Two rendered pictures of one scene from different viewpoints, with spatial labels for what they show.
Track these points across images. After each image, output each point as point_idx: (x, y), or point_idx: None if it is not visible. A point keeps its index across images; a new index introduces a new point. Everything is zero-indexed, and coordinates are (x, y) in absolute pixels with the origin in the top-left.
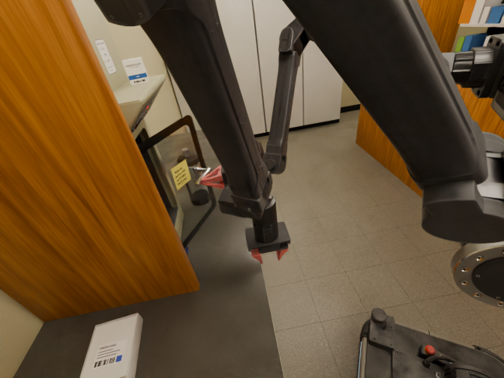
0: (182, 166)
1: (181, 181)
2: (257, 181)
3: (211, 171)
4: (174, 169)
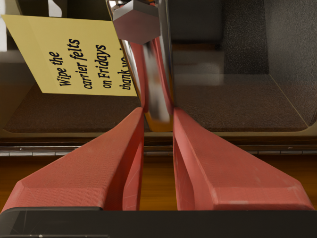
0: (48, 47)
1: (123, 72)
2: None
3: (145, 35)
4: (49, 83)
